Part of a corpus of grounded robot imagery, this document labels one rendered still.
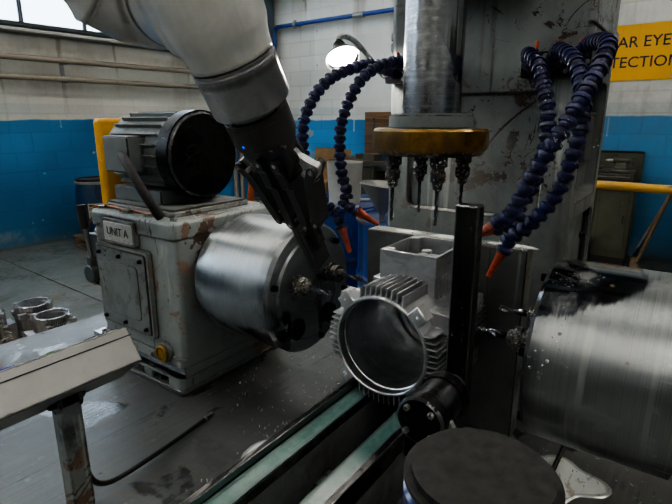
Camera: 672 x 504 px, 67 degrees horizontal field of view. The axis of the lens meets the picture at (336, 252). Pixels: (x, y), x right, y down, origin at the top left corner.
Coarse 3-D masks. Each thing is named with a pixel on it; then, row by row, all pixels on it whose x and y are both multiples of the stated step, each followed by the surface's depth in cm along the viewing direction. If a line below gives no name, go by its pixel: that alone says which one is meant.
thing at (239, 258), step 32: (224, 224) 100; (256, 224) 94; (224, 256) 92; (256, 256) 88; (288, 256) 88; (224, 288) 91; (256, 288) 86; (288, 288) 89; (320, 288) 97; (224, 320) 95; (256, 320) 88; (288, 320) 90; (320, 320) 99
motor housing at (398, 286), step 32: (384, 288) 75; (416, 288) 77; (352, 320) 83; (384, 320) 91; (480, 320) 84; (352, 352) 83; (384, 352) 88; (416, 352) 91; (384, 384) 80; (416, 384) 74
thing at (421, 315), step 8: (352, 288) 79; (344, 296) 78; (352, 296) 78; (344, 304) 78; (424, 304) 72; (416, 312) 71; (424, 312) 71; (416, 320) 71; (424, 320) 71; (344, 368) 81; (344, 376) 82; (352, 376) 81; (408, 392) 75
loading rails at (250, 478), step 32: (352, 384) 83; (320, 416) 76; (352, 416) 79; (384, 416) 88; (256, 448) 67; (288, 448) 68; (320, 448) 72; (352, 448) 80; (384, 448) 67; (224, 480) 61; (256, 480) 62; (288, 480) 67; (320, 480) 73; (352, 480) 61; (384, 480) 67
